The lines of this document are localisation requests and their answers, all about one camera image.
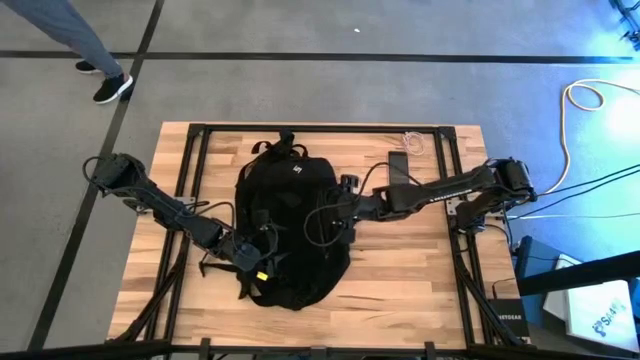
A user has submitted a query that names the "black tripod stand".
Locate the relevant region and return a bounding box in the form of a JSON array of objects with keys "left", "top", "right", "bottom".
[{"left": 608, "top": 0, "right": 640, "bottom": 51}]

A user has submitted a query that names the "black network switch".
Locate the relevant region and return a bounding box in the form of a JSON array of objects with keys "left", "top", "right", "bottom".
[{"left": 487, "top": 297, "right": 531, "bottom": 339}]

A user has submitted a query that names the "person's black shoe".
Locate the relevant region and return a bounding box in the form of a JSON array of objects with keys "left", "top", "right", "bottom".
[
  {"left": 74, "top": 59, "right": 104, "bottom": 75},
  {"left": 92, "top": 73, "right": 135, "bottom": 106}
]

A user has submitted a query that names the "pale pink charging cable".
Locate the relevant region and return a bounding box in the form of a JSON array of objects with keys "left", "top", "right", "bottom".
[{"left": 401, "top": 130, "right": 427, "bottom": 157}]

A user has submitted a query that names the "plain white flat box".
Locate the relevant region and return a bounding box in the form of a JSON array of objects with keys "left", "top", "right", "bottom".
[{"left": 542, "top": 253, "right": 584, "bottom": 321}]

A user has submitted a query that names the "black rig crossbar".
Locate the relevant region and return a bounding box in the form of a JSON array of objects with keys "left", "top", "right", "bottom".
[{"left": 0, "top": 339, "right": 640, "bottom": 360}]

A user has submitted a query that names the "black backpack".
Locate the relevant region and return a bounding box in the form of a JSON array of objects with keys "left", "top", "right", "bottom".
[{"left": 198, "top": 128, "right": 354, "bottom": 312}]

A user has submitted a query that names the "white box blue print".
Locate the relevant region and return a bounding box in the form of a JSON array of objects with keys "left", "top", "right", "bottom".
[{"left": 564, "top": 278, "right": 640, "bottom": 354}]

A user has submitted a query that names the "black diagonal beam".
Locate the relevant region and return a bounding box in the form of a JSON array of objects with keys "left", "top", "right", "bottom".
[{"left": 516, "top": 248, "right": 640, "bottom": 297}]

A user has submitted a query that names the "black aluminium table frame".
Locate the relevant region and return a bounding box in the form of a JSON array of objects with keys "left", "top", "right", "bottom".
[{"left": 106, "top": 122, "right": 532, "bottom": 351}]

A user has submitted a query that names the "person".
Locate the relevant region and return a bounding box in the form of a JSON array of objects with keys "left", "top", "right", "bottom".
[{"left": 0, "top": 0, "right": 135, "bottom": 106}]

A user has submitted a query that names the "black floor cable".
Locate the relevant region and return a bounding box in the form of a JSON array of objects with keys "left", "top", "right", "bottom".
[
  {"left": 537, "top": 163, "right": 640, "bottom": 196},
  {"left": 509, "top": 170, "right": 640, "bottom": 221}
]

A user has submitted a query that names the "cream floor cable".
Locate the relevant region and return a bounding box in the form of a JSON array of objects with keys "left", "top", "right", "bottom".
[{"left": 548, "top": 78, "right": 640, "bottom": 194}]

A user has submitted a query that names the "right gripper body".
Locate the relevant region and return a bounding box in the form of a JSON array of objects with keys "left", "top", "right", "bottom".
[{"left": 335, "top": 189, "right": 375, "bottom": 246}]

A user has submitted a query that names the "black rectangular phone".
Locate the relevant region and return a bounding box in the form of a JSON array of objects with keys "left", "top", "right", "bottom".
[{"left": 387, "top": 150, "right": 412, "bottom": 188}]

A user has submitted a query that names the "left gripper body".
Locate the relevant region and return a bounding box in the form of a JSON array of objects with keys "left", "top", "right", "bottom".
[{"left": 228, "top": 235, "right": 266, "bottom": 274}]

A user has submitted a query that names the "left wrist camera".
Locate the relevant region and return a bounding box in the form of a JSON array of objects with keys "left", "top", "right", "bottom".
[{"left": 251, "top": 208, "right": 272, "bottom": 230}]

